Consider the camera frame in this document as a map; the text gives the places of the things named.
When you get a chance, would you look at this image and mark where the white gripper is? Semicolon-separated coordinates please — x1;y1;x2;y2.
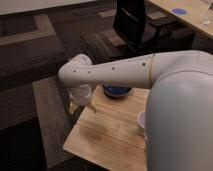
69;84;97;115

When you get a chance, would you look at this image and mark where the blue ceramic bowl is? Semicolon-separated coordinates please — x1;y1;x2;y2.
102;85;132;98

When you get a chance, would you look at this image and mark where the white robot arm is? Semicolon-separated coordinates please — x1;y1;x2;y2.
58;50;213;171

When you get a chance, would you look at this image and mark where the white cup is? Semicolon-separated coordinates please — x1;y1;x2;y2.
137;112;146;131

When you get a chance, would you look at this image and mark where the black office chair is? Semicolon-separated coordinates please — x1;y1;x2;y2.
112;0;188;54

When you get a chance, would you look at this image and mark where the blue round coaster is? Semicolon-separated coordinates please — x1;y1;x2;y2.
172;8;187;15

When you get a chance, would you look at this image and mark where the wooden background desk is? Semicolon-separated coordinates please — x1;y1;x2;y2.
147;0;213;39

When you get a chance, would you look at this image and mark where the clear glass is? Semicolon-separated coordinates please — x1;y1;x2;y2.
202;0;213;25

